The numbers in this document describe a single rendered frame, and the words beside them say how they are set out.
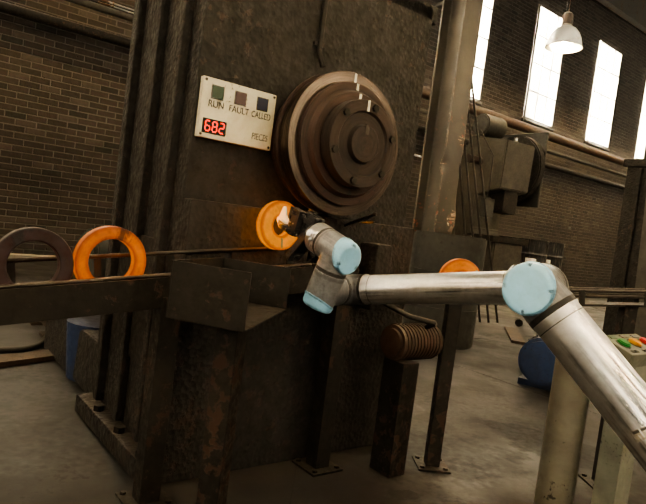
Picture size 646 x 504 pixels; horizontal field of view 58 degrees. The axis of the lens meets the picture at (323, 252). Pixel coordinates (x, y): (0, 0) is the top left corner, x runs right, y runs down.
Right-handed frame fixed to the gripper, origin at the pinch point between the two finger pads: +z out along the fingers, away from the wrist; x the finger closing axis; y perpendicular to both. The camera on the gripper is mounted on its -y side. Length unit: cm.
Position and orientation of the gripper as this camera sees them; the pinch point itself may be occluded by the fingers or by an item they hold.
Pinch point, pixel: (280, 219)
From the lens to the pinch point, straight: 186.0
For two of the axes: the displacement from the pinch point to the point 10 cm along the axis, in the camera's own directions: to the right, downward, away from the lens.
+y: 2.8, -9.2, -2.7
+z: -5.5, -3.9, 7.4
